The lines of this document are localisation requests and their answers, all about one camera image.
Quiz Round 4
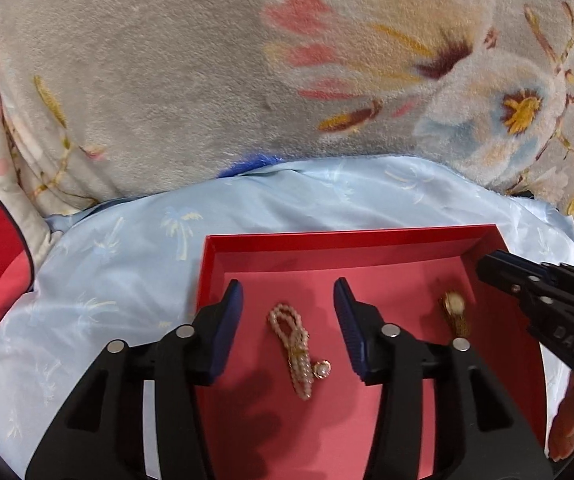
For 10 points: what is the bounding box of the gold wrist watch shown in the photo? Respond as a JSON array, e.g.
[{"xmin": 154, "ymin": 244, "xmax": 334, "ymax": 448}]
[{"xmin": 442, "ymin": 292, "xmax": 470, "ymax": 338}]

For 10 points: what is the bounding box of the grey floral blanket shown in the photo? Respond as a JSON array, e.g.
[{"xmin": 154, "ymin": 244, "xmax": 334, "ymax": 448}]
[{"xmin": 0, "ymin": 0, "xmax": 574, "ymax": 218}]

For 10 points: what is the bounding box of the red jewelry box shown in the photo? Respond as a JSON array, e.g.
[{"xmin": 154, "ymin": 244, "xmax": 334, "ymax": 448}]
[{"xmin": 193, "ymin": 224, "xmax": 548, "ymax": 480}]

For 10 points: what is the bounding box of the pearl bracelet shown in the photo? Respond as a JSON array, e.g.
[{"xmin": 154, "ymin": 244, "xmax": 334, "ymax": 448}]
[{"xmin": 267, "ymin": 302, "xmax": 332, "ymax": 401}]

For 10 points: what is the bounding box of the person right hand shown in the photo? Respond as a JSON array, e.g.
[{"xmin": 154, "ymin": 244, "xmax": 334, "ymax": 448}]
[{"xmin": 548, "ymin": 373, "xmax": 574, "ymax": 462}]

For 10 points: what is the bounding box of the light blue palm cloth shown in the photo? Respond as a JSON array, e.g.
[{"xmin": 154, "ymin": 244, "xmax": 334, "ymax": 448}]
[{"xmin": 0, "ymin": 156, "xmax": 574, "ymax": 474}]

